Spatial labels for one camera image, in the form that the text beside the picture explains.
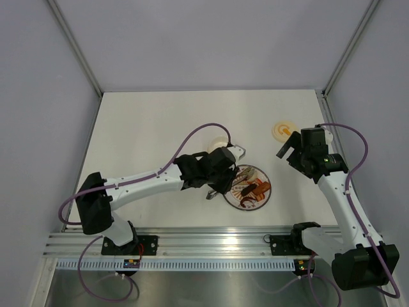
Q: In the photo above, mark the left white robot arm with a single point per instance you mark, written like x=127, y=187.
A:
x=99, y=198

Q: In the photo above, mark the braised pork belly cube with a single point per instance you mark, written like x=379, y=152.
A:
x=260, y=197

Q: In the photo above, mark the aluminium frame post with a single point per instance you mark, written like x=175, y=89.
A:
x=351, y=46
x=63, y=24

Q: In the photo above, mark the brown braised meat strip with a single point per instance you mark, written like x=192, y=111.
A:
x=262, y=188

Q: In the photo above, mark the dark sea cucumber piece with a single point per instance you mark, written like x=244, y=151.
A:
x=248, y=189

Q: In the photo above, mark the patterned round plate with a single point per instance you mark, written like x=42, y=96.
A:
x=233, y=197

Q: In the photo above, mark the white slotted cable duct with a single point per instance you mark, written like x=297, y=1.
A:
x=173, y=265

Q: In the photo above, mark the metal food tongs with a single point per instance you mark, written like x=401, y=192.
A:
x=227, y=181

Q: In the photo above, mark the right aluminium frame post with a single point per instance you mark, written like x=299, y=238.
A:
x=351, y=46

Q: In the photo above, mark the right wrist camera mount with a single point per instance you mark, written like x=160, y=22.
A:
x=328, y=135

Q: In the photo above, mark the left aluminium frame post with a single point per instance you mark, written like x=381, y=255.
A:
x=63, y=24

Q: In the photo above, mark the aluminium mounting rail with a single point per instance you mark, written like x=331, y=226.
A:
x=193, y=242

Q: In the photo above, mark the white round bun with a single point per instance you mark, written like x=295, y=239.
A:
x=250, y=175

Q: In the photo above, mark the round beige container lid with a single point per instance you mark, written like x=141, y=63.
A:
x=282, y=130

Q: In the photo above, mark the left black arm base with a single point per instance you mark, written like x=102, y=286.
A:
x=147, y=246

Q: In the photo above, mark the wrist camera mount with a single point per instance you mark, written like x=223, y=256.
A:
x=238, y=152
x=328, y=135

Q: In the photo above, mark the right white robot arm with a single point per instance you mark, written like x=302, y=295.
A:
x=362, y=259

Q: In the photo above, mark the round beige lunch container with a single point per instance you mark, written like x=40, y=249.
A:
x=218, y=142

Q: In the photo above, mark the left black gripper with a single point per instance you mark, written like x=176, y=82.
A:
x=231, y=172

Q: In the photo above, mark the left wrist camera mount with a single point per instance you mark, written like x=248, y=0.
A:
x=238, y=152

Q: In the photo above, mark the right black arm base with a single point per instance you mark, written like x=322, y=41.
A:
x=282, y=245

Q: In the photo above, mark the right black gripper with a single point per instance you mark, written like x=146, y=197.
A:
x=295, y=141

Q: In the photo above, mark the dark red octopus tentacle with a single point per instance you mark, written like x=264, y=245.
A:
x=248, y=202

